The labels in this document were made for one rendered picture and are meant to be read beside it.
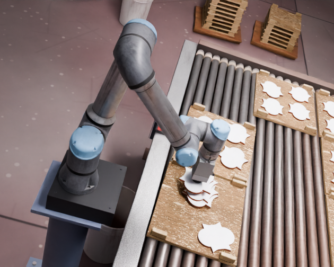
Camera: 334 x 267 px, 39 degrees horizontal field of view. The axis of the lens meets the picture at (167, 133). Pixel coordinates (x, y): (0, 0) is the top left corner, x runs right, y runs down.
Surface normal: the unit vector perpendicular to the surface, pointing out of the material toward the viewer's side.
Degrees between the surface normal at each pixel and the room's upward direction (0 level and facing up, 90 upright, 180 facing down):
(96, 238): 93
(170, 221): 0
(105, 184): 1
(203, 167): 90
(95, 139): 6
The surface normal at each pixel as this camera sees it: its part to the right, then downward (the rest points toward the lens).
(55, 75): 0.26, -0.71
